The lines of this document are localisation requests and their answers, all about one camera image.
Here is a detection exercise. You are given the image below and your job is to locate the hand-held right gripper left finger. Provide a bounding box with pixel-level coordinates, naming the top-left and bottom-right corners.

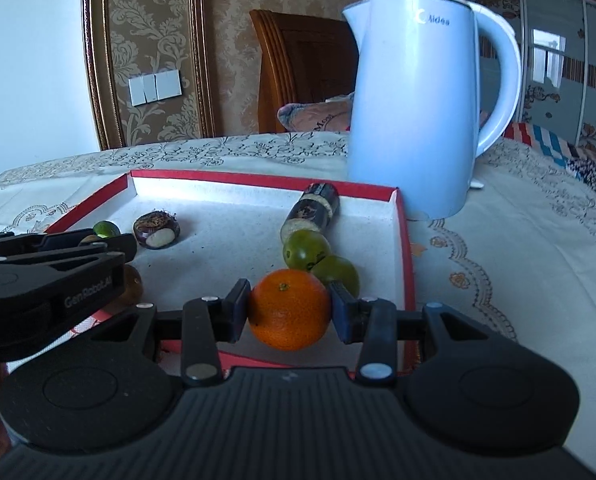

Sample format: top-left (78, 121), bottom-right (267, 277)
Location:
top-left (93, 278), bottom-right (253, 387)

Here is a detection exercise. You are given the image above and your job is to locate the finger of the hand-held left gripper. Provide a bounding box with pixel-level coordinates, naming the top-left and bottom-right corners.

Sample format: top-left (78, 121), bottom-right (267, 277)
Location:
top-left (0, 228), bottom-right (95, 248)
top-left (0, 234), bottom-right (139, 267)

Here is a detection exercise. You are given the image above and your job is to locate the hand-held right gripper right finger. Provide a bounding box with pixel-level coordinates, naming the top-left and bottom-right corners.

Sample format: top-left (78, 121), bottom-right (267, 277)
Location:
top-left (328, 282), bottom-right (503, 387)

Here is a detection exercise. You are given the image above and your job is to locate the green tangerine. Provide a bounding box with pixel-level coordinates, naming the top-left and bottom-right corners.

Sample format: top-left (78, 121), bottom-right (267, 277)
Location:
top-left (283, 228), bottom-right (331, 271)
top-left (310, 255), bottom-right (361, 297)

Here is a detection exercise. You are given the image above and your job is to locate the small brown fruit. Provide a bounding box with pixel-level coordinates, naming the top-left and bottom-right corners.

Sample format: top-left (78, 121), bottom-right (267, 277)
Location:
top-left (120, 264), bottom-right (145, 307)

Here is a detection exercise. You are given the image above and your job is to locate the orange tangerine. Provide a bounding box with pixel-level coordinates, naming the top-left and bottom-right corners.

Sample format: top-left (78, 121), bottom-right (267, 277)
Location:
top-left (248, 268), bottom-right (333, 352)

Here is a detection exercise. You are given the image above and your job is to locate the red cardboard tray box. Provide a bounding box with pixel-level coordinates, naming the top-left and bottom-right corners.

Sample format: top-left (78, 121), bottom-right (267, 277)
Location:
top-left (45, 169), bottom-right (419, 378)

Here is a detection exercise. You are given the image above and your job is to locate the cream embroidered tablecloth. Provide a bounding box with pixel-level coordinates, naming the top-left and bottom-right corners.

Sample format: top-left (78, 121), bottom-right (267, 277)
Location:
top-left (0, 130), bottom-right (596, 471)

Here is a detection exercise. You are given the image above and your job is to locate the pink printed pillow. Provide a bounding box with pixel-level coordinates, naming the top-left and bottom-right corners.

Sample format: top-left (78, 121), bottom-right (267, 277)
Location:
top-left (277, 92), bottom-right (356, 133)

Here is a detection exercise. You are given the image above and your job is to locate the white electric kettle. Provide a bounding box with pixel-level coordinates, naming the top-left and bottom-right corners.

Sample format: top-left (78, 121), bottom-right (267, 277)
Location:
top-left (341, 0), bottom-right (522, 221)

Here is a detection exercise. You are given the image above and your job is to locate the brown wooden chair back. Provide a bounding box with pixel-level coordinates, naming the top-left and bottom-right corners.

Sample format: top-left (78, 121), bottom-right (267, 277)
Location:
top-left (249, 9), bottom-right (359, 135)

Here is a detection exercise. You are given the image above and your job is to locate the colourful striped blanket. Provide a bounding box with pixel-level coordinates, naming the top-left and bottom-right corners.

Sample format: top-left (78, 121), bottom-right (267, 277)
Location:
top-left (480, 110), bottom-right (596, 173)

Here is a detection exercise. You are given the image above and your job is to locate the glass sliding door wardrobe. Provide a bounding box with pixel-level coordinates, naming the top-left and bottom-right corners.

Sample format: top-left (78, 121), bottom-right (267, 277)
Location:
top-left (452, 0), bottom-right (596, 141)

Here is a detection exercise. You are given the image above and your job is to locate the white wall switch panel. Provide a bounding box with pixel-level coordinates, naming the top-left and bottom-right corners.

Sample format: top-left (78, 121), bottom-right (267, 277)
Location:
top-left (129, 70), bottom-right (183, 107)

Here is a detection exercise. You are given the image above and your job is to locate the golden wall panel frame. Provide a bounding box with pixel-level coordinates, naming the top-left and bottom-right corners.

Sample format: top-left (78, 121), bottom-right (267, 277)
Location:
top-left (80, 0), bottom-right (216, 151)

